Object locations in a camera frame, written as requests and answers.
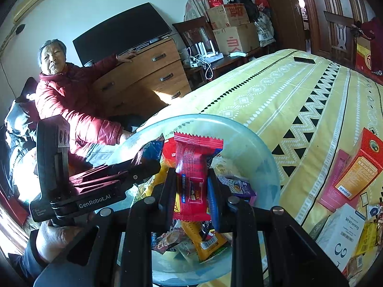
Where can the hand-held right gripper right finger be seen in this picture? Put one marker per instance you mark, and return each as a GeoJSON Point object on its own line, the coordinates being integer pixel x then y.
{"type": "Point", "coordinates": [214, 203]}

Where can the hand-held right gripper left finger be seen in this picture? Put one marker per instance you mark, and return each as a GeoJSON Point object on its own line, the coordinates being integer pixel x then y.
{"type": "Point", "coordinates": [171, 191]}

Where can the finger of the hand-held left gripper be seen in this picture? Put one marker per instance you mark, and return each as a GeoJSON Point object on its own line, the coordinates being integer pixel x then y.
{"type": "Point", "coordinates": [143, 168]}

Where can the red snack packet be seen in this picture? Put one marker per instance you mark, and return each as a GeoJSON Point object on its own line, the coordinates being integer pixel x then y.
{"type": "Point", "coordinates": [193, 161]}

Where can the person's left forearm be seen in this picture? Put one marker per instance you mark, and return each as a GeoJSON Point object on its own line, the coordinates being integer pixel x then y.
{"type": "Point", "coordinates": [28, 260]}

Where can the person's left hand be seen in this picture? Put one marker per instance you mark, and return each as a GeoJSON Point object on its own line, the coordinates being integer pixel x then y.
{"type": "Point", "coordinates": [55, 242]}

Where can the blue snack packet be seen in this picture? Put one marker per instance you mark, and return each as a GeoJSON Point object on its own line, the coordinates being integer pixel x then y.
{"type": "Point", "coordinates": [152, 149]}

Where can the purple snack packet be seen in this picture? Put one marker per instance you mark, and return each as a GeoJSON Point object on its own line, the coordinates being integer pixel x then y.
{"type": "Point", "coordinates": [236, 188]}

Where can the orange snack packet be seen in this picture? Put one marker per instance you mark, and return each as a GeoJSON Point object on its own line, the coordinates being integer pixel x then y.
{"type": "Point", "coordinates": [206, 242]}

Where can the wooden dresser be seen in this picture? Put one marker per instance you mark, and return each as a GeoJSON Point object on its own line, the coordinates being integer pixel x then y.
{"type": "Point", "coordinates": [149, 77]}

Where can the white power strip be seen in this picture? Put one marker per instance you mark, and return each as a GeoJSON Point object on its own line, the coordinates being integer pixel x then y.
{"type": "Point", "coordinates": [194, 62]}

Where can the pink carton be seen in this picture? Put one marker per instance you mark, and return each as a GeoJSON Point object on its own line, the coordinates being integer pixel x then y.
{"type": "Point", "coordinates": [333, 182]}

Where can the white router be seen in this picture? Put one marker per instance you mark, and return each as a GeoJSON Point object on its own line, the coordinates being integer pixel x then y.
{"type": "Point", "coordinates": [209, 54]}

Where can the white carton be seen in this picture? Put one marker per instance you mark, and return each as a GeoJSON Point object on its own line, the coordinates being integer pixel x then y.
{"type": "Point", "coordinates": [344, 236]}

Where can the dark wooden side table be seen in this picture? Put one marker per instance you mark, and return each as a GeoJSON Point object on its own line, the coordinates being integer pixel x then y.
{"type": "Point", "coordinates": [227, 61]}

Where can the black television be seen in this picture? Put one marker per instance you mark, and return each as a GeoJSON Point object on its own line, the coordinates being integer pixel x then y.
{"type": "Point", "coordinates": [119, 33]}

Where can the dark wooden chair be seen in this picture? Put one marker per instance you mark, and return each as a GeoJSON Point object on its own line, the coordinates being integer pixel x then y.
{"type": "Point", "coordinates": [191, 33]}

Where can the white paper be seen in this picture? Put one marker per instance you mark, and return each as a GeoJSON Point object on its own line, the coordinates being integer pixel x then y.
{"type": "Point", "coordinates": [238, 54]}

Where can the orange red carton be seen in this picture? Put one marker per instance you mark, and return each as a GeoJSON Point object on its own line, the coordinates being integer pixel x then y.
{"type": "Point", "coordinates": [362, 167]}

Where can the small yellow snack packet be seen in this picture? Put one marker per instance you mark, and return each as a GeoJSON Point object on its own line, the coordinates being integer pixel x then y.
{"type": "Point", "coordinates": [367, 239]}

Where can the large cardboard box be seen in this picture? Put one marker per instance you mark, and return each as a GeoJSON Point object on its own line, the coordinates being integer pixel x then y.
{"type": "Point", "coordinates": [236, 39]}

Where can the floral cloth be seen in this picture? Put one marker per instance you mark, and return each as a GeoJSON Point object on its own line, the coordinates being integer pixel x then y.
{"type": "Point", "coordinates": [194, 3]}

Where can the small cardboard box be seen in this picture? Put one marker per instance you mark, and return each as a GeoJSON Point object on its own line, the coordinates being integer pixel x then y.
{"type": "Point", "coordinates": [227, 16]}

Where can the printed white plastic bag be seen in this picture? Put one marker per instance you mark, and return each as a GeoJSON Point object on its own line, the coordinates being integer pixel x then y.
{"type": "Point", "coordinates": [264, 31]}

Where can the small red bag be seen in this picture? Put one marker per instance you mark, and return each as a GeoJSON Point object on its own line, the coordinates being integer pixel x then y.
{"type": "Point", "coordinates": [261, 3]}

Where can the red gift box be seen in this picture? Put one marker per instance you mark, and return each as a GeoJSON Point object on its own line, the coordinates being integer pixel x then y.
{"type": "Point", "coordinates": [366, 61]}

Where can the carved wooden chair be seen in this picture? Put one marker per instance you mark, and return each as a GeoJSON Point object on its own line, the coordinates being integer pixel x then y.
{"type": "Point", "coordinates": [339, 36]}

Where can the wooden wardrobe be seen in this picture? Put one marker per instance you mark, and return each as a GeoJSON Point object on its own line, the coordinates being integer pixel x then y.
{"type": "Point", "coordinates": [317, 12]}

